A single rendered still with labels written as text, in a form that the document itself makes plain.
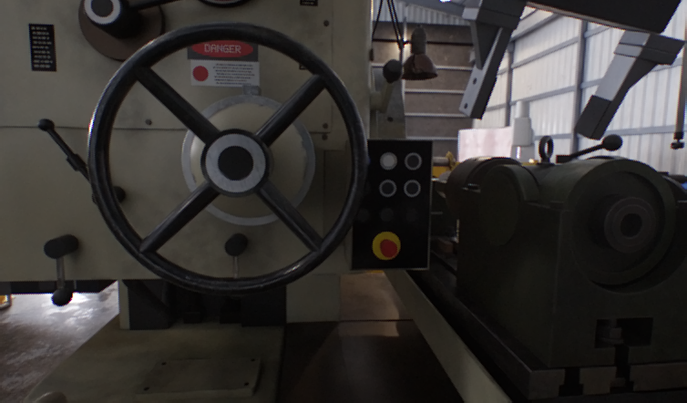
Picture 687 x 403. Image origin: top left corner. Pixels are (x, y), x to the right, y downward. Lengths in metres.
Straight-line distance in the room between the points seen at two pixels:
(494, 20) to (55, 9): 0.77
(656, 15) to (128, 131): 0.78
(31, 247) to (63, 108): 0.28
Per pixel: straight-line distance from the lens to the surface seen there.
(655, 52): 0.44
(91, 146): 0.55
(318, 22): 0.76
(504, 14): 0.35
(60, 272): 0.86
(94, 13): 0.77
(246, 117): 0.61
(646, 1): 0.40
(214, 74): 0.75
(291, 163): 0.60
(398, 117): 0.87
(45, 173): 0.88
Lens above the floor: 1.30
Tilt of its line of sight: 6 degrees down
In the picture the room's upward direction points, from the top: 1 degrees clockwise
